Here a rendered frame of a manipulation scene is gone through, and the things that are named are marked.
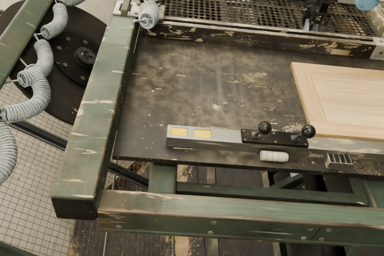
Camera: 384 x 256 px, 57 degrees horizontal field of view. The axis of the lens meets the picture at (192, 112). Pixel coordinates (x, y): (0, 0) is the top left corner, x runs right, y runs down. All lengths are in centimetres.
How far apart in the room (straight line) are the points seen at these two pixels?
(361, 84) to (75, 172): 108
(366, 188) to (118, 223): 74
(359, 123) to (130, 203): 81
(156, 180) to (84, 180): 24
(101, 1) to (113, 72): 560
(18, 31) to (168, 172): 96
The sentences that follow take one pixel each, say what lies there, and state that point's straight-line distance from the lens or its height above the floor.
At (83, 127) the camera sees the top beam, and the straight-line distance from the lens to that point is 98.
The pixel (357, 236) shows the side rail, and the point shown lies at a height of 124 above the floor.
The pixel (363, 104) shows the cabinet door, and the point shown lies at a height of 111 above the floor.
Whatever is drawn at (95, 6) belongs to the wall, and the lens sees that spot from 677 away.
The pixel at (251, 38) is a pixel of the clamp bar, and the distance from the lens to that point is 148.
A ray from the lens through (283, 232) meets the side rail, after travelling 99.
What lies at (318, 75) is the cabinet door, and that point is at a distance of 144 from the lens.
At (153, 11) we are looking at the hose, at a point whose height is 184.
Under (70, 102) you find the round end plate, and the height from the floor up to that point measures 184.
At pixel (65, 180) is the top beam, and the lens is 89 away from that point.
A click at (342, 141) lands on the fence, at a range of 118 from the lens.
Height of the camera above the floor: 213
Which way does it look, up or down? 27 degrees down
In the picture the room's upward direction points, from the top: 58 degrees counter-clockwise
